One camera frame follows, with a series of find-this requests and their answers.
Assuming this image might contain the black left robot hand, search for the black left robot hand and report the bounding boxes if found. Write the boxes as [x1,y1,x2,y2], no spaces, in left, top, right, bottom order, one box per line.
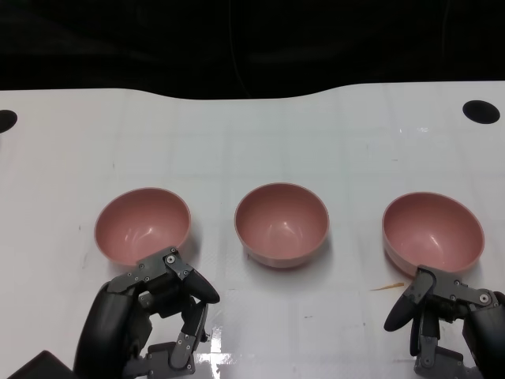
[73,246,221,379]

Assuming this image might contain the black round table grommet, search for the black round table grommet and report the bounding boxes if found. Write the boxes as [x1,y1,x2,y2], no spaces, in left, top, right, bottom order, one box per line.
[0,109,19,134]
[462,99,501,125]

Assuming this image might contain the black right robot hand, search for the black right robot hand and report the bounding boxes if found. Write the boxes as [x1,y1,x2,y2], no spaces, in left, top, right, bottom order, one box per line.
[383,265,505,379]

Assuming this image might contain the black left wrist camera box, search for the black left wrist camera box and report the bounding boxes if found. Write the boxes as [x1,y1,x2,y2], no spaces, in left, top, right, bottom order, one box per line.
[0,350,74,379]

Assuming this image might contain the pink plastic bowl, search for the pink plastic bowl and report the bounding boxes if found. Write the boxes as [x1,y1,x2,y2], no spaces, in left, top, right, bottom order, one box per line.
[93,186,193,265]
[234,182,331,269]
[381,191,485,277]

